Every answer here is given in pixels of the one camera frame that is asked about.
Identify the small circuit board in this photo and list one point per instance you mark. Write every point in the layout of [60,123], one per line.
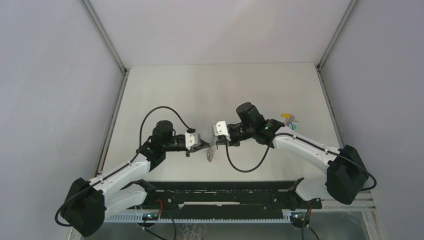
[150,217]
[300,218]

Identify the white slotted cable duct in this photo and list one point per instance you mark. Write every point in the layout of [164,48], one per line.
[136,217]

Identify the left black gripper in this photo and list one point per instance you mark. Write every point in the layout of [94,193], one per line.
[203,145]

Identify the right small circuit board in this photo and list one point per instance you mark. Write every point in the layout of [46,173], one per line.
[300,218]

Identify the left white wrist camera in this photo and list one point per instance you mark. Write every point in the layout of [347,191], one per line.
[192,139]

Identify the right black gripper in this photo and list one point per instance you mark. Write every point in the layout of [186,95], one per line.
[226,141]

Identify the yellow key tag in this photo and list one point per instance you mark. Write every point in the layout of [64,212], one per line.
[285,115]

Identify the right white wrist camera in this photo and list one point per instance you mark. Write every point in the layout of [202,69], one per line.
[221,129]

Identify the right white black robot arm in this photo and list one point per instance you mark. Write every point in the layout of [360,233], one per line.
[345,174]

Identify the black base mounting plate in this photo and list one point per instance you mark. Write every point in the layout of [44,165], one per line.
[224,198]

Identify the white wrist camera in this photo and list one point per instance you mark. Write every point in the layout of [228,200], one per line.
[221,129]
[192,139]

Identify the left small circuit board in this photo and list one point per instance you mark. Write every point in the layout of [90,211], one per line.
[150,217]

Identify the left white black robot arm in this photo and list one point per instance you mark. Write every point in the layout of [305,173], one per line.
[90,202]

